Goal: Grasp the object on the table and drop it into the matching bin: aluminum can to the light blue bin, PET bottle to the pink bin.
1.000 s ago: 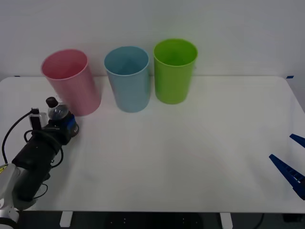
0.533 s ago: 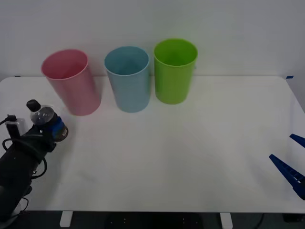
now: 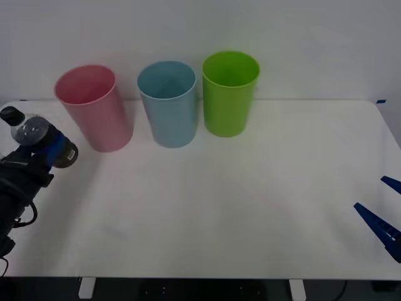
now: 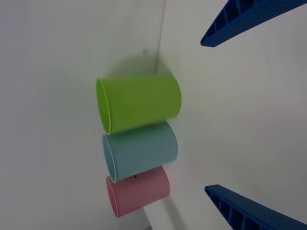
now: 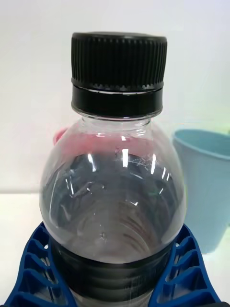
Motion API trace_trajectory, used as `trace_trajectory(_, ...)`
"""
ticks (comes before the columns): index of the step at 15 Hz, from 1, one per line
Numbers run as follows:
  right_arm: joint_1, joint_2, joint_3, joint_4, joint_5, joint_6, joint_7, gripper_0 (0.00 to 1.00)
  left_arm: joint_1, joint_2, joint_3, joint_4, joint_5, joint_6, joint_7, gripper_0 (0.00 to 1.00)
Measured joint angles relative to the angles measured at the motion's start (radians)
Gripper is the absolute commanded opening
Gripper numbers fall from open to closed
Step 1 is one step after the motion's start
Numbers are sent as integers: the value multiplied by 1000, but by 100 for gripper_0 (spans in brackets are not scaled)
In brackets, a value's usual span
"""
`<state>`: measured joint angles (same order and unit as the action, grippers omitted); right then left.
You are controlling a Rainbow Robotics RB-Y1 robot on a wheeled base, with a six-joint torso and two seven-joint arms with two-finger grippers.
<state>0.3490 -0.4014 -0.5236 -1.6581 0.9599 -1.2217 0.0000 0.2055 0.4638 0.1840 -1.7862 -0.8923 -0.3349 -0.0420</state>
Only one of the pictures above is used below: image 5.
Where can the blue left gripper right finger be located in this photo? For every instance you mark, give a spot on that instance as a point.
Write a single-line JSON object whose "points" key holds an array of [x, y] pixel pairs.
{"points": [[184, 271]]}

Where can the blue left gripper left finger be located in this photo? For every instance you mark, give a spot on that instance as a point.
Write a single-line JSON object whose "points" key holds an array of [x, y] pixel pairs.
{"points": [[33, 273]]}

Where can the clear bottle with black cap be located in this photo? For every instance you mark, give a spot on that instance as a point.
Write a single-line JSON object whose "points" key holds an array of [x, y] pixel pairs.
{"points": [[115, 192]]}

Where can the pale blue plastic bin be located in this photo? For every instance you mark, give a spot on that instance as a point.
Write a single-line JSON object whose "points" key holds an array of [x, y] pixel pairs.
{"points": [[206, 180]]}

